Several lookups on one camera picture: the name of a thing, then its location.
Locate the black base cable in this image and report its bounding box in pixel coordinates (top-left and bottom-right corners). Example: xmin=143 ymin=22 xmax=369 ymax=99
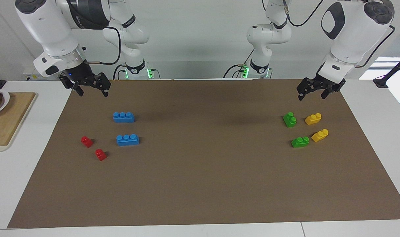
xmin=113 ymin=64 xmax=126 ymax=80
xmin=223 ymin=49 xmax=255 ymax=79

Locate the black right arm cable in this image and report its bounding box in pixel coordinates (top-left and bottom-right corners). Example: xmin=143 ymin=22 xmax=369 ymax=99
xmin=87 ymin=26 xmax=122 ymax=65

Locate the green two-stud brick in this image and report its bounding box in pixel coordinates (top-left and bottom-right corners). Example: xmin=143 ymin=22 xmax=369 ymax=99
xmin=283 ymin=112 xmax=297 ymax=128
xmin=291 ymin=136 xmax=310 ymax=148

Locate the wooden cutting board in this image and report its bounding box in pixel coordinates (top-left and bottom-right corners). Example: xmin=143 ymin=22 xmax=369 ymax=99
xmin=0 ymin=92 xmax=37 ymax=152

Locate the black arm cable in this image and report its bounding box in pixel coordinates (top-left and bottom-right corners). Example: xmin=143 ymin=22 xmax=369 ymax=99
xmin=87 ymin=26 xmax=122 ymax=65
xmin=282 ymin=0 xmax=395 ymax=68

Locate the black left base cable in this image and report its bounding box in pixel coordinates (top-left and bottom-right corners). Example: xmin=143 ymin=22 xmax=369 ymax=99
xmin=223 ymin=49 xmax=255 ymax=79

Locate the black clamp stand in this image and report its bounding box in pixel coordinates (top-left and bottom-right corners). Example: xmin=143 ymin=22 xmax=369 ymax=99
xmin=373 ymin=52 xmax=400 ymax=88

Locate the blue three-stud brick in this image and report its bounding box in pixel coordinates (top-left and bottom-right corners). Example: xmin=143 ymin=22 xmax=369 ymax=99
xmin=116 ymin=134 xmax=140 ymax=146
xmin=113 ymin=112 xmax=135 ymax=123

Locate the yellow two-stud brick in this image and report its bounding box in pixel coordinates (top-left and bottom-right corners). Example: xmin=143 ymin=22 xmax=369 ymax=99
xmin=305 ymin=113 xmax=322 ymax=125
xmin=311 ymin=129 xmax=329 ymax=143

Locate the black right base cable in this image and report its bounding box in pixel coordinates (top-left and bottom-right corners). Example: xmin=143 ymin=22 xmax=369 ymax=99
xmin=113 ymin=64 xmax=126 ymax=80

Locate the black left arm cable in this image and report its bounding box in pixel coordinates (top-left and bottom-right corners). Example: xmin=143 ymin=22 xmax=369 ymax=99
xmin=282 ymin=0 xmax=395 ymax=68

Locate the white wall socket box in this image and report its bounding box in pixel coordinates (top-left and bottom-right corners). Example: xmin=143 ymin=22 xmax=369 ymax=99
xmin=23 ymin=67 xmax=39 ymax=81

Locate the brown table mat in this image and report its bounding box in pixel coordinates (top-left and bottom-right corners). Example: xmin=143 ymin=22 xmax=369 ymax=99
xmin=7 ymin=78 xmax=400 ymax=229

